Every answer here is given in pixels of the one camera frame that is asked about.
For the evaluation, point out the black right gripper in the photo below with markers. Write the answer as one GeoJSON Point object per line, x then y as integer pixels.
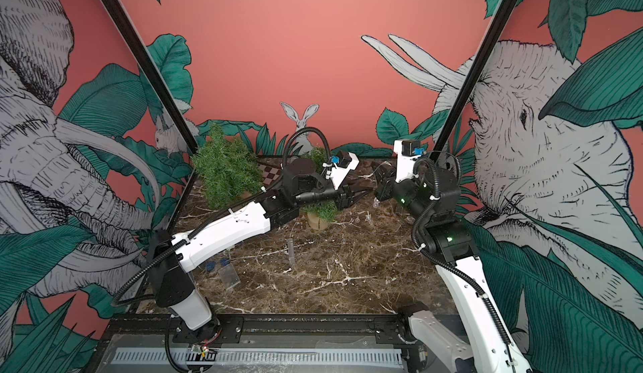
{"type": "Point", "coordinates": [385, 177]}

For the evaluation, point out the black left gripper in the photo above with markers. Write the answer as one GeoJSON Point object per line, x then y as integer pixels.
{"type": "Point", "coordinates": [343, 200]}

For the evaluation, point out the small green christmas tree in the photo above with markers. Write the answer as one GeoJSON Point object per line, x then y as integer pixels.
{"type": "Point", "coordinates": [319, 215]}

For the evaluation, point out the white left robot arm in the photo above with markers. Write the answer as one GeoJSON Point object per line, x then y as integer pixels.
{"type": "Point", "coordinates": [167, 277]}

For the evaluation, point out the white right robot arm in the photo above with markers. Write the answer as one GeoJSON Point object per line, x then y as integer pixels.
{"type": "Point", "coordinates": [430, 194]}

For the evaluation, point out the large green christmas tree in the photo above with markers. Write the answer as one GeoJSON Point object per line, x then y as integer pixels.
{"type": "Point", "coordinates": [228, 169]}

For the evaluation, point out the clear plastic tube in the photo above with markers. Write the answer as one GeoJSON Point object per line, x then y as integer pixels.
{"type": "Point", "coordinates": [291, 251]}

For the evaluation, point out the brown checkered chess board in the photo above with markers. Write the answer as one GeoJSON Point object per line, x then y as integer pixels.
{"type": "Point", "coordinates": [270, 174]}

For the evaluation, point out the clear plastic battery box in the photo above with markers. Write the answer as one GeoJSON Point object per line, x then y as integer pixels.
{"type": "Point", "coordinates": [229, 277]}

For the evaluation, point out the white ventilation grille strip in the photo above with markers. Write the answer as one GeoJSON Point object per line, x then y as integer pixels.
{"type": "Point", "coordinates": [306, 357]}

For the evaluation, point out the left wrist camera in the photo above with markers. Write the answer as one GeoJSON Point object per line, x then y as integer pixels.
{"type": "Point", "coordinates": [340, 166]}

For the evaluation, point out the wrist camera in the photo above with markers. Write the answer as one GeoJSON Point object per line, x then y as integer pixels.
{"type": "Point", "coordinates": [340, 166]}
{"type": "Point", "coordinates": [408, 152]}

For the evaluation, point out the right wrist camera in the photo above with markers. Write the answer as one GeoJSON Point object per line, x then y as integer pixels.
{"type": "Point", "coordinates": [408, 152]}

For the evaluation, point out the black right corner post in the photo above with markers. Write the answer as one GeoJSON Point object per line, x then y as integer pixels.
{"type": "Point", "coordinates": [494, 31]}

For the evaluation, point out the black corner post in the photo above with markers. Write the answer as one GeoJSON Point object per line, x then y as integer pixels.
{"type": "Point", "coordinates": [132, 38]}
{"type": "Point", "coordinates": [494, 31]}

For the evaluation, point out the black left corner post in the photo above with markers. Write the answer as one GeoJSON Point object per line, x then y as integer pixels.
{"type": "Point", "coordinates": [132, 38]}

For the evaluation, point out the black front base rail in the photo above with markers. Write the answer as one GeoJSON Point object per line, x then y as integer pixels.
{"type": "Point", "coordinates": [388, 329]}

